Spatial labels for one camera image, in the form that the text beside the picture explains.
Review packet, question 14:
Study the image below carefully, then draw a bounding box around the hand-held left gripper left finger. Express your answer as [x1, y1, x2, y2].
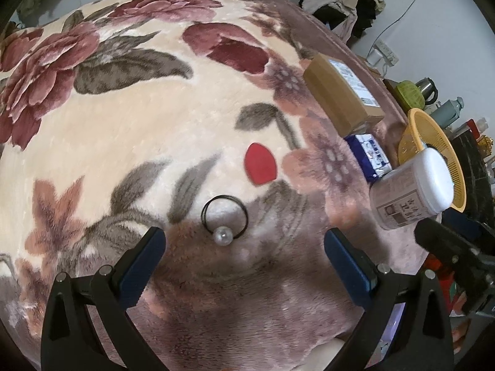
[41, 226, 174, 371]

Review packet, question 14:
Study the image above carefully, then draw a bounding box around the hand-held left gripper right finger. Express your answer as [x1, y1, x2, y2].
[324, 227, 454, 371]

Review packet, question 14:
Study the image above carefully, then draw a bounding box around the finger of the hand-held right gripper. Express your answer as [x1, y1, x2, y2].
[414, 216, 495, 275]

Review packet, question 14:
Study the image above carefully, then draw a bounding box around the black pearl hair tie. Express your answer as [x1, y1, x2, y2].
[201, 195, 249, 246]

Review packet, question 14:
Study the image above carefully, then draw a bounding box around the white labelled jar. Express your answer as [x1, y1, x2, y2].
[369, 147, 455, 230]

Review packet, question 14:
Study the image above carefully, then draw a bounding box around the dark blue tissue packet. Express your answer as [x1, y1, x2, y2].
[344, 133, 393, 182]

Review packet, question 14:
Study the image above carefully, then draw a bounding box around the yellow plastic basket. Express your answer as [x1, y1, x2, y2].
[398, 107, 467, 213]

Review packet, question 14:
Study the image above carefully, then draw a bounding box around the floral fleece blanket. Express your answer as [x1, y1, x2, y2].
[0, 0, 437, 371]

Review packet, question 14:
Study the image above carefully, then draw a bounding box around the grey green bottle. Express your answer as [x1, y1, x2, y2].
[431, 96, 465, 126]

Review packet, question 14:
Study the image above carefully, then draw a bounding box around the green plastic bowl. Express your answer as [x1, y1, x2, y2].
[394, 80, 426, 111]

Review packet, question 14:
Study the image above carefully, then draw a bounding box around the steel kettle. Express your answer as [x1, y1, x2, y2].
[415, 77, 439, 103]

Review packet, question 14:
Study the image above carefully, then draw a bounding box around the brown cardboard box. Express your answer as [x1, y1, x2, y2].
[302, 53, 386, 138]

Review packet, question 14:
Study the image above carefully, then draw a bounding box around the white power strip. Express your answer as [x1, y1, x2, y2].
[365, 39, 400, 67]

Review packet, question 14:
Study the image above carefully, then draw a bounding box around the pile of clothes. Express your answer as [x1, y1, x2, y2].
[301, 0, 387, 43]

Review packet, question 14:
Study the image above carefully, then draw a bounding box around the black wall cable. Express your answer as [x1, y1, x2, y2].
[373, 0, 428, 47]

